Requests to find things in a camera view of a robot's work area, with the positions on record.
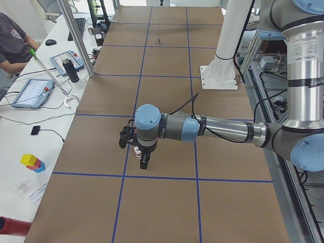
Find small black square device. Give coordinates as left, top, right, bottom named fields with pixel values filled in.
left=31, top=126, right=41, bottom=136

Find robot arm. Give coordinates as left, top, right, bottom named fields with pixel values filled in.
left=133, top=1, right=323, bottom=172

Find black water bottle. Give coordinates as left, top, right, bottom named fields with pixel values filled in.
left=62, top=58, right=79, bottom=83

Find black keyboard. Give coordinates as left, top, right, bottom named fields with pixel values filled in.
left=67, top=18, right=86, bottom=41

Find red cylinder object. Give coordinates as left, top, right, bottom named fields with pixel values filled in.
left=1, top=217, right=32, bottom=237

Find blue teach pendant near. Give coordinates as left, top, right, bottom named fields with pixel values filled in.
left=11, top=78, right=54, bottom=108

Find blue teach pendant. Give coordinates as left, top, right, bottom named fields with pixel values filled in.
left=50, top=50, right=84, bottom=76
left=11, top=78, right=54, bottom=108

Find aluminium frame post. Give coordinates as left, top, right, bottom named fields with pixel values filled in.
left=57, top=0, right=95, bottom=77

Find blue teach pendant far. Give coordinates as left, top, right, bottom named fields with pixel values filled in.
left=50, top=50, right=84, bottom=76

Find yellow red blue blocks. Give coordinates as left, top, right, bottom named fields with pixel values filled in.
left=20, top=154, right=46, bottom=173

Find clear plastic bag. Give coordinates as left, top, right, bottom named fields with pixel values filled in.
left=12, top=178, right=34, bottom=200

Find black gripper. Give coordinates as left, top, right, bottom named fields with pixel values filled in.
left=138, top=145, right=156, bottom=170

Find green handled reacher grabber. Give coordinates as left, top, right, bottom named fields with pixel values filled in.
left=29, top=48, right=79, bottom=109

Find seated person in grey shirt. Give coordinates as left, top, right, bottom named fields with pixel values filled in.
left=1, top=13, right=39, bottom=74

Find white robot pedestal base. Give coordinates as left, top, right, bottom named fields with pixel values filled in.
left=200, top=0, right=254, bottom=90

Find black computer mouse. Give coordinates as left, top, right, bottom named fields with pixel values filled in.
left=45, top=39, right=57, bottom=46

